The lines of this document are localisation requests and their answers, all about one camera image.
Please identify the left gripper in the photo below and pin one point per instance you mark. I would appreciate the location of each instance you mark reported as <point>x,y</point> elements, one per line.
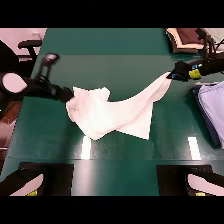
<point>63,94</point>

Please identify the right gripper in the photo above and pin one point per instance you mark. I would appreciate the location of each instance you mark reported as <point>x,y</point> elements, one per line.
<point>180,70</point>

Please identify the white T-shirt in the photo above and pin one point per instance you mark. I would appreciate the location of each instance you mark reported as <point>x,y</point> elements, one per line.
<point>113,113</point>

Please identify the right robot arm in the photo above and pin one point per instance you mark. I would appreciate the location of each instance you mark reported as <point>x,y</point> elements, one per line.
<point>213,66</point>

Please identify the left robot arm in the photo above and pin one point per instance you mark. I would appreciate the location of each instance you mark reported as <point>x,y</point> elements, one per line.
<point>13,83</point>

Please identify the brown garment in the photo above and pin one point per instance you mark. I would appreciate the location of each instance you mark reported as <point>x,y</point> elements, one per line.
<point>190,34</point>

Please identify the lavender garment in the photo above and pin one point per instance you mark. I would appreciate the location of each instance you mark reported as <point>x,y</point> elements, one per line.
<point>215,106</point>

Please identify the black office chair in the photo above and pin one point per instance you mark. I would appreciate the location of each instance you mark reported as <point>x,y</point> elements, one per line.
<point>30,45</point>

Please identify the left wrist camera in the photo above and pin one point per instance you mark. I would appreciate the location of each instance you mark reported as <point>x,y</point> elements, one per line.
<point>45,65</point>

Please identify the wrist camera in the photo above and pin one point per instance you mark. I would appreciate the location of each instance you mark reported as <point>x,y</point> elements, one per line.
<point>45,65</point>
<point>206,46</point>

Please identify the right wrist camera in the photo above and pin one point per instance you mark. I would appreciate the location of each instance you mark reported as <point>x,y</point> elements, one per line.
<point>206,46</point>

